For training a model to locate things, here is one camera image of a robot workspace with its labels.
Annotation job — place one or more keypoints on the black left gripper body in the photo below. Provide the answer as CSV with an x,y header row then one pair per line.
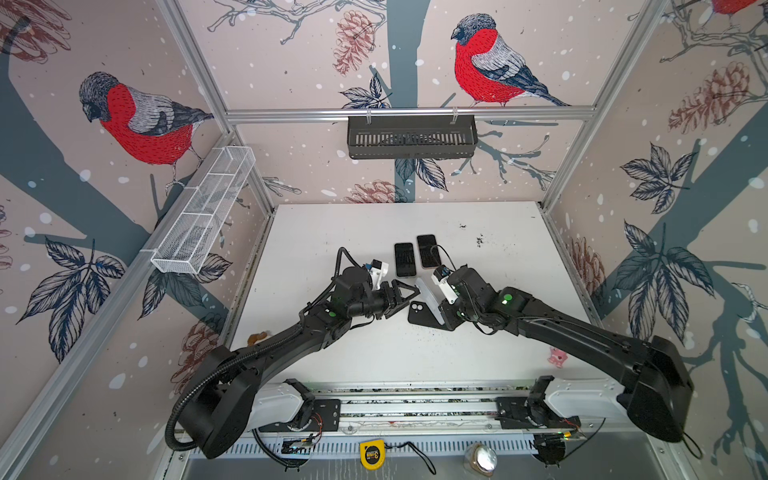
x,y
379,301

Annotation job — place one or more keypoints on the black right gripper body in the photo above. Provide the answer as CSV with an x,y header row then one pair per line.
x,y
452,312

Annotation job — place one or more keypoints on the light blue phone case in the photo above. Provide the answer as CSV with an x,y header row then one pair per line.
x,y
405,259

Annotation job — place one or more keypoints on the pink phone case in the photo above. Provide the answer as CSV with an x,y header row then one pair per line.
x,y
429,250

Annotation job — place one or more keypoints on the white phone camera up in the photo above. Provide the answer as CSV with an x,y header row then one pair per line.
x,y
429,297

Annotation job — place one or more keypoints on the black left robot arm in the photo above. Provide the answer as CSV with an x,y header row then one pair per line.
x,y
217,405

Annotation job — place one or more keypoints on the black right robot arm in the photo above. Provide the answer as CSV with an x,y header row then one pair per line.
x,y
657,389

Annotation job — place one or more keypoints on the pink small object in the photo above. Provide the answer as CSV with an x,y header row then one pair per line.
x,y
557,357

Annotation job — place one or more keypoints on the brown paw shaped toy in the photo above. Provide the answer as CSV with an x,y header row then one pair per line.
x,y
256,338

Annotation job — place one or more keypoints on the yellow tape measure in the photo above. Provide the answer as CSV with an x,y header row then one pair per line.
x,y
372,454

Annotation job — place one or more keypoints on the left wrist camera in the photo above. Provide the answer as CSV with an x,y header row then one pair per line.
x,y
378,273

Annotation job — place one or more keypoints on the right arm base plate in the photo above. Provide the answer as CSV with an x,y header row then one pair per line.
x,y
519,413

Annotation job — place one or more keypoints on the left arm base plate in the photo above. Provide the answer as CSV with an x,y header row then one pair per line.
x,y
325,417

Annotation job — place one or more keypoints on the black wire wall basket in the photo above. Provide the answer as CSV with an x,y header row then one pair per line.
x,y
436,137

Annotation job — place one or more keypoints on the white mesh wall shelf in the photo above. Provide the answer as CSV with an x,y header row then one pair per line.
x,y
194,232

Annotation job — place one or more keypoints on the horizontal aluminium rail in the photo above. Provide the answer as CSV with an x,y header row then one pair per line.
x,y
524,113

